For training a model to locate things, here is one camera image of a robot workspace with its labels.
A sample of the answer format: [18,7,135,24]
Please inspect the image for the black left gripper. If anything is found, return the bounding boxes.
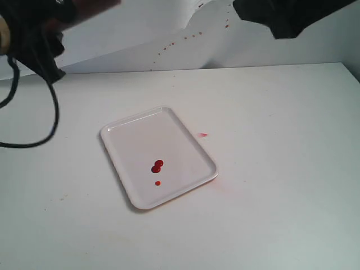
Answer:
[1,1,65,84]

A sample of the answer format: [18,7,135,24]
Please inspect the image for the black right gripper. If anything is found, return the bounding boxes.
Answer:
[232,0,355,39]

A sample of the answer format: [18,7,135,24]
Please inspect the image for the red sauce squeeze bottle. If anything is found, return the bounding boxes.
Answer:
[44,0,121,32]

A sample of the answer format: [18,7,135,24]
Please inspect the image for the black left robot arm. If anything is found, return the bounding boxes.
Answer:
[1,1,77,84]

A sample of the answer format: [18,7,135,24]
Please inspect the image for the white rectangular tray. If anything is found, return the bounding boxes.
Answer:
[100,106,219,210]

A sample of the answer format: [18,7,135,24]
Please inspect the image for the red sauce drops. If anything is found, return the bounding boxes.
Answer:
[151,159,164,186]

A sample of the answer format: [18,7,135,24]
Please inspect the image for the white paper backdrop sheet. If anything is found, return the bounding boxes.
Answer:
[56,1,359,77]

